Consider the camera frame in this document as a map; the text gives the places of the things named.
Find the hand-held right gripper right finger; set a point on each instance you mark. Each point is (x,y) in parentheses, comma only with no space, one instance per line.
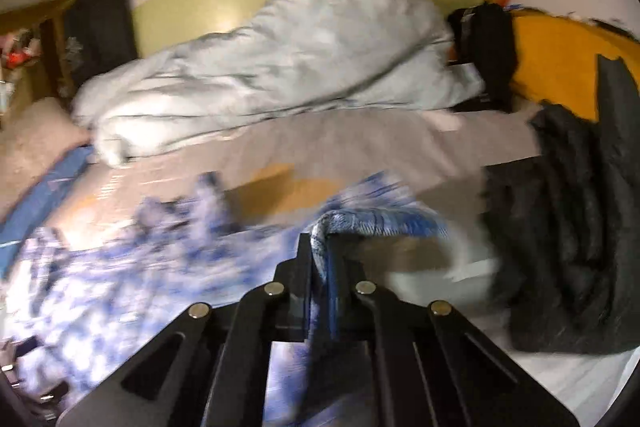
(340,287)

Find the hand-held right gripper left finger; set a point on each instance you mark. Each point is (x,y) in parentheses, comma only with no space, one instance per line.
(300,277)

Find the blue plaid shirt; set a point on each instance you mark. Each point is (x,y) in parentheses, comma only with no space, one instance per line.
(150,267)

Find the blue pillow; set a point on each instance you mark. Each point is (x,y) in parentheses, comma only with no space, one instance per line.
(50,187)

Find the grey duvet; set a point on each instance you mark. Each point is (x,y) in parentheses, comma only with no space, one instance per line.
(300,57)

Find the black jacket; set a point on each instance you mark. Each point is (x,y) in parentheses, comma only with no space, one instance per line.
(560,217)

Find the beige pillow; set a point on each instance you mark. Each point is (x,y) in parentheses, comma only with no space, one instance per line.
(35,147)

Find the black bag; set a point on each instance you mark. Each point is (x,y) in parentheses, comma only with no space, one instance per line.
(492,52)

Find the wooden bedside shelf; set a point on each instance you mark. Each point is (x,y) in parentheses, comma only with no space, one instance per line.
(25,57)

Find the wooden bed rail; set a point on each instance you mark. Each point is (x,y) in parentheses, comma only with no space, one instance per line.
(555,57)

